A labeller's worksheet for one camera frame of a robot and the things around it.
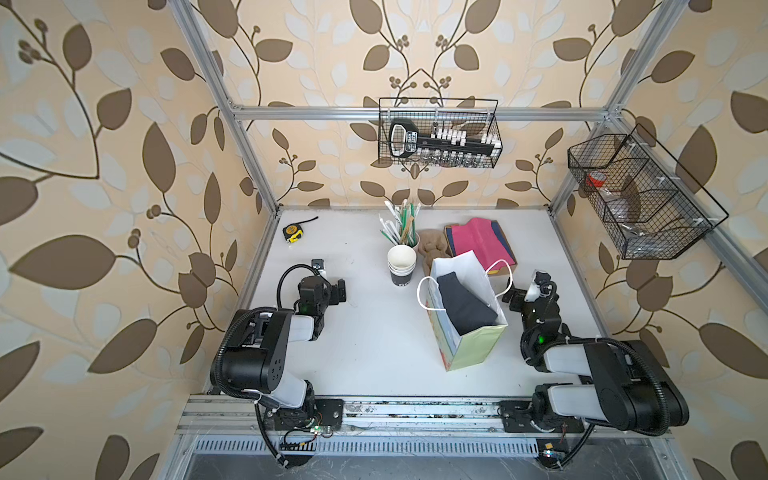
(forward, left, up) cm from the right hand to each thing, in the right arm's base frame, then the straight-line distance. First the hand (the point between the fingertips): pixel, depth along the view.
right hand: (527, 283), depth 89 cm
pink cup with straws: (+16, +36, +7) cm, 40 cm away
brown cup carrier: (+21, +26, -7) cm, 34 cm away
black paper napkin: (-12, +22, +9) cm, 27 cm away
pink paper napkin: (+20, +10, -1) cm, 22 cm away
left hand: (+6, +64, -3) cm, 64 cm away
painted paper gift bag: (-21, +21, +7) cm, 31 cm away
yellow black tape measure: (+28, +77, -5) cm, 83 cm away
